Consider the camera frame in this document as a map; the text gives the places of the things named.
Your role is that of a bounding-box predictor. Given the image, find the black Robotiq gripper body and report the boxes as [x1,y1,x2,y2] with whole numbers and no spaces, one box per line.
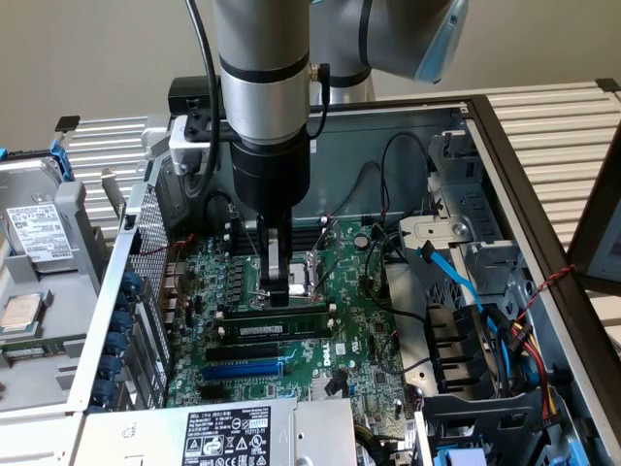
[229,134,312,232]

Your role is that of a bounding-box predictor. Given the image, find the green RAM stick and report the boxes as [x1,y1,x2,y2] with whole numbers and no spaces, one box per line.
[223,313,333,342]
[0,339,67,361]

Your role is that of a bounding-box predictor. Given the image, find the black RAM slot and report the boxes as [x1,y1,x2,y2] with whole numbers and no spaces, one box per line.
[216,332,339,348]
[227,236,324,250]
[227,229,325,245]
[227,223,325,239]
[226,303,337,321]

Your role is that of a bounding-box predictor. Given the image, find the CPU socket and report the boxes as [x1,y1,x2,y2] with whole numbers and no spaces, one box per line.
[249,254,324,310]

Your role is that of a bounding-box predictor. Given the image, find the thin metal locking lever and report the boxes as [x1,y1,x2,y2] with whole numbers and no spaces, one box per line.
[227,203,259,256]

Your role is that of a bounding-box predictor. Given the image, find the green Dell motherboard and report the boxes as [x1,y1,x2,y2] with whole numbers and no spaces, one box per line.
[167,220,418,423]

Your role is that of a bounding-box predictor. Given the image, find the long black expansion slot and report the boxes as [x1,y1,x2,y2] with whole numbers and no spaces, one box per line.
[206,341,281,363]

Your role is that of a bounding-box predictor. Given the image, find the open PC case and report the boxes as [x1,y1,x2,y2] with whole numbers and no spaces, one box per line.
[65,94,621,466]

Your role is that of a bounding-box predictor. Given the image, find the blue expansion slot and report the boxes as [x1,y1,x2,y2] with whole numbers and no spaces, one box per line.
[201,357,285,382]

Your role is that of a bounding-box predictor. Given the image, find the silver chipset heatsink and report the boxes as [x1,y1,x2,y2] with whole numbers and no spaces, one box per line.
[310,377,353,402]

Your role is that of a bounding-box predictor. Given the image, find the black box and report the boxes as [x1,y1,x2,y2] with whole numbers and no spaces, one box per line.
[167,76,222,117]

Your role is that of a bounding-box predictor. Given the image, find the grey case latch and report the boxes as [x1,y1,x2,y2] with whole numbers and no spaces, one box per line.
[140,114,176,164]

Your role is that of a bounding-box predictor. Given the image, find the short black expansion slot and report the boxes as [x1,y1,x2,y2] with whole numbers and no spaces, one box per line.
[198,385,233,402]

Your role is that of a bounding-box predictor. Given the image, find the blue expansion card retainer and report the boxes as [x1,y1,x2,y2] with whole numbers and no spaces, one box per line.
[91,269,145,407]

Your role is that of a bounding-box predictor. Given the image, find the silver metal disk bay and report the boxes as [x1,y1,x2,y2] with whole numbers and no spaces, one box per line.
[397,128,530,273]

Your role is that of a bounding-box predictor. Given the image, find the black plastic disk bay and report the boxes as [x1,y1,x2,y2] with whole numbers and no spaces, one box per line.
[421,301,508,395]

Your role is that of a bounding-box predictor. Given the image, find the silver power supply with label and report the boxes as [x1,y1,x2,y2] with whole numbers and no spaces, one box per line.
[72,397,358,466]

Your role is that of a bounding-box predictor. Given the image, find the silver hard disk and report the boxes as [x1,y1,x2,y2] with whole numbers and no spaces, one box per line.
[0,162,82,276]

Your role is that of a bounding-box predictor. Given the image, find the blue plastic tab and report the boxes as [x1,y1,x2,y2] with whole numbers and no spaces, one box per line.
[433,445,487,466]

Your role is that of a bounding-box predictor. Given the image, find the silver CPU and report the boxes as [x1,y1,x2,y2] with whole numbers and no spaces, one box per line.
[0,292,44,337]

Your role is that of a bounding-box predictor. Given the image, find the black framed panel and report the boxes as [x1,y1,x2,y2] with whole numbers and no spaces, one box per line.
[566,128,621,295]

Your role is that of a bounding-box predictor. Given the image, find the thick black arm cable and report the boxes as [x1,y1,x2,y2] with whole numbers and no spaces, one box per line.
[183,0,220,188]

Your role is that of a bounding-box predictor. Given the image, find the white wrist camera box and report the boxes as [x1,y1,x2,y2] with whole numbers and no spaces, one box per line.
[168,115,232,177]

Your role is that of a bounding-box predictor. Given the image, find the red black twisted wire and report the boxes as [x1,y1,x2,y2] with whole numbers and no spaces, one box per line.
[138,233,198,257]
[513,263,579,327]

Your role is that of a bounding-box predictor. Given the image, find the thin black sensor cable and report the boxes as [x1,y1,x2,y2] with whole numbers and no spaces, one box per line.
[308,62,334,142]

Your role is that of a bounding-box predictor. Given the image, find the black wire connector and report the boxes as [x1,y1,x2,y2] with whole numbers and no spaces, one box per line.
[323,369,347,397]

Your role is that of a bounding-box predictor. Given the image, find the metal slot bracket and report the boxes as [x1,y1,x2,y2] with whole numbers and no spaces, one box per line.
[99,167,126,229]

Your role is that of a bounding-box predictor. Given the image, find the blue flat disk wire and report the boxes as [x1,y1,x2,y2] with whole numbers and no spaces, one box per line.
[415,241,486,315]

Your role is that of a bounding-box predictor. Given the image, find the blue plastic bracket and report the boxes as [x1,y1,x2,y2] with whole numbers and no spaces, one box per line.
[48,140,74,184]

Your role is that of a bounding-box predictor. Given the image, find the black plastic frame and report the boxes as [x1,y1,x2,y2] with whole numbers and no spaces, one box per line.
[417,387,564,466]

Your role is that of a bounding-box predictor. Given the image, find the coloured power wire bundle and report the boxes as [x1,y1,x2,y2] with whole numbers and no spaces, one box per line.
[494,310,564,423]

